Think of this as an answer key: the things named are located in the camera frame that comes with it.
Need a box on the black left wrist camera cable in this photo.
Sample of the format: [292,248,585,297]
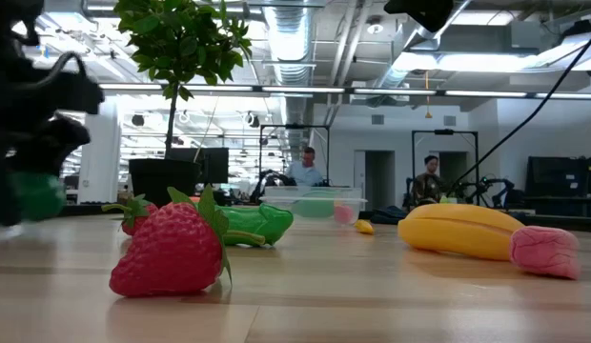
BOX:
[18,50,90,91]

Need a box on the white building column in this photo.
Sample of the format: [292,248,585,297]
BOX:
[77,102,123,205]

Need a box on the green leafy potted tree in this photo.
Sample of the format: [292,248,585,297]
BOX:
[112,0,254,161]

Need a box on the person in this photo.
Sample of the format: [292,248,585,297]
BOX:
[412,154,448,207]
[284,146,325,188]

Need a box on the light green toy produce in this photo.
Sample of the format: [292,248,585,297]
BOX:
[290,190,337,219]

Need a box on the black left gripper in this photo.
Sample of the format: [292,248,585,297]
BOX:
[0,66,106,226]

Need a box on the small pink toy produce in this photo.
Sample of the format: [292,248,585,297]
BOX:
[333,204,357,226]

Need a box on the yellow hanging ceiling cone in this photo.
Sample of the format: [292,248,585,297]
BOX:
[422,71,433,120]

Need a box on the pink wrinkled toy produce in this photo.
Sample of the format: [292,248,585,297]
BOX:
[508,225,582,281]

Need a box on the black computer monitor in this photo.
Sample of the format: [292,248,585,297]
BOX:
[170,147,230,185]

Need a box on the dark green round toy vegetable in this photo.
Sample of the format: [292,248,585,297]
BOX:
[8,171,67,224]

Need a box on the black background cabinet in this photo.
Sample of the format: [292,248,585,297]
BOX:
[524,155,591,218]

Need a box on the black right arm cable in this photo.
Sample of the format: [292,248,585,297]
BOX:
[445,28,591,197]

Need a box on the green toy pea pod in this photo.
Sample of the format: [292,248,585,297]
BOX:
[214,202,296,248]

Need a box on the yellow toy banana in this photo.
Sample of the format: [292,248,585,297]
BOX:
[397,203,526,262]

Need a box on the dark blue folded cloth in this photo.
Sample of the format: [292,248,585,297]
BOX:
[370,205,411,226]

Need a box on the silver ceiling ventilation duct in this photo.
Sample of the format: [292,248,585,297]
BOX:
[265,2,316,161]

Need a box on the long ceiling light strip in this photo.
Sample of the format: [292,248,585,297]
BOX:
[183,84,254,92]
[535,91,591,100]
[443,90,528,98]
[261,86,347,94]
[98,83,163,91]
[353,88,438,96]

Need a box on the black plastic plant pot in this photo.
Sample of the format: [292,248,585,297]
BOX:
[128,158,202,215]

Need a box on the red toy strawberry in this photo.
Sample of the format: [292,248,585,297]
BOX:
[108,184,267,299]
[101,193,159,237]

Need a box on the black background station frame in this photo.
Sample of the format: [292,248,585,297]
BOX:
[411,128,479,207]
[258,123,331,188]

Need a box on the clear plastic tupperware container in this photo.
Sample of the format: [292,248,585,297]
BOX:
[262,185,368,227]

